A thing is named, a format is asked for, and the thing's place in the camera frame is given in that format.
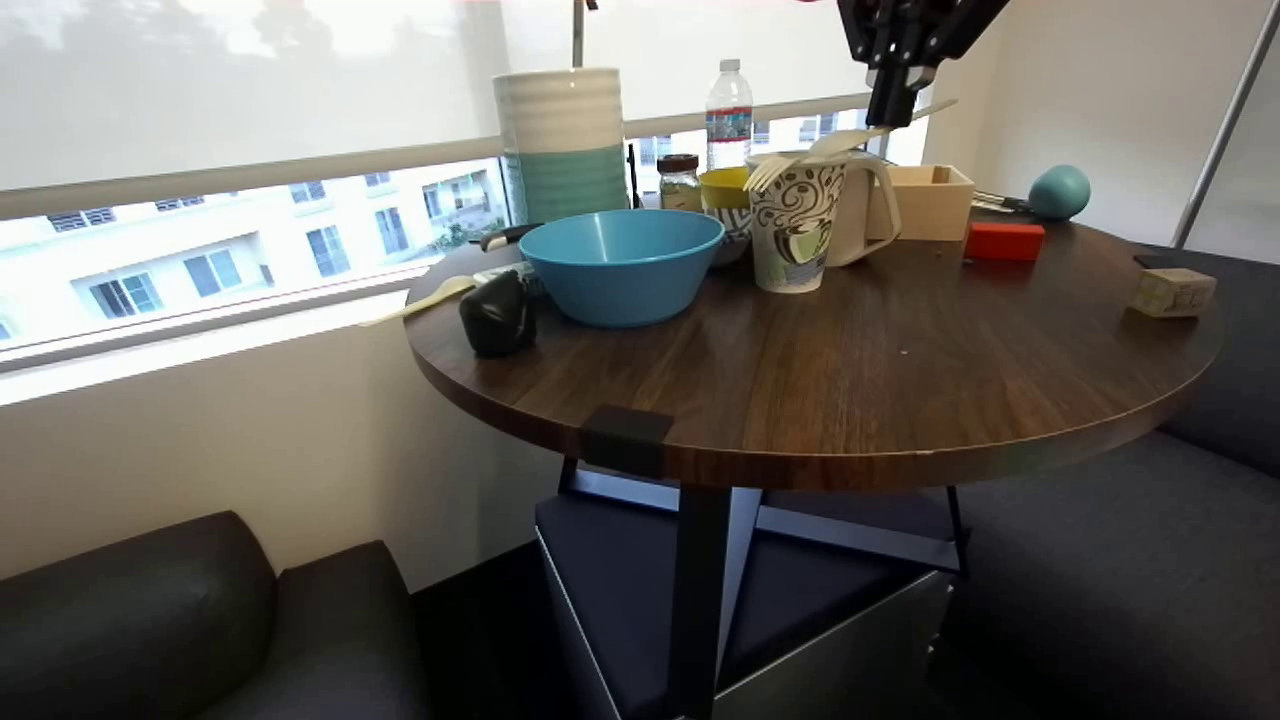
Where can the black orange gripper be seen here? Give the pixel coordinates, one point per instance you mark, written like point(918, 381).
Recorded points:
point(911, 35)

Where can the white square tray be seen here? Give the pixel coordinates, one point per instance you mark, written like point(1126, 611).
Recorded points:
point(935, 202)

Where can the white plastic jug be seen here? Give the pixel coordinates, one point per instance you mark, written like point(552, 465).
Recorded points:
point(866, 202)

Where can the clear water bottle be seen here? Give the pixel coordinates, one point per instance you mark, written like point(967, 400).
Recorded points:
point(730, 117)

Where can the yellow bowl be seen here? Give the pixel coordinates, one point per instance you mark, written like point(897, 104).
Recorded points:
point(725, 197)

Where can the orange rectangular block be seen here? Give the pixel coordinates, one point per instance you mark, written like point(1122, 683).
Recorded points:
point(1005, 241)

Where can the teal measuring scoop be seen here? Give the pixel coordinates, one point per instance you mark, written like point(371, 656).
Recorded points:
point(1053, 197)

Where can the small dark-lidded jar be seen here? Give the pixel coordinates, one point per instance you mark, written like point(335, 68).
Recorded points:
point(679, 183)

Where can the round wooden table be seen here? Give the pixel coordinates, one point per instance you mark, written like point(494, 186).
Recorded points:
point(900, 373)

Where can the white teal striped canister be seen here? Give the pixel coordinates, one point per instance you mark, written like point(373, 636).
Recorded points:
point(560, 142)

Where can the blue plastic bowl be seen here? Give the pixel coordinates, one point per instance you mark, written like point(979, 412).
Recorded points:
point(627, 266)

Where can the small wooden cube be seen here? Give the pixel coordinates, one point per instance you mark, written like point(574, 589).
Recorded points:
point(1173, 294)

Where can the black tape dispenser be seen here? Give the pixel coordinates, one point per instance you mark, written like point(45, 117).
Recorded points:
point(494, 310)

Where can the grey sofa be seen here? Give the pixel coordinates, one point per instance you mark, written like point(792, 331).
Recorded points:
point(1147, 583)

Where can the white roller blind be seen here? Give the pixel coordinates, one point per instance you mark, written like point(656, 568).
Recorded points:
point(109, 101)

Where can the dark leather armchair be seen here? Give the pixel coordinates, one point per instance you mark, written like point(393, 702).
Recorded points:
point(195, 622)

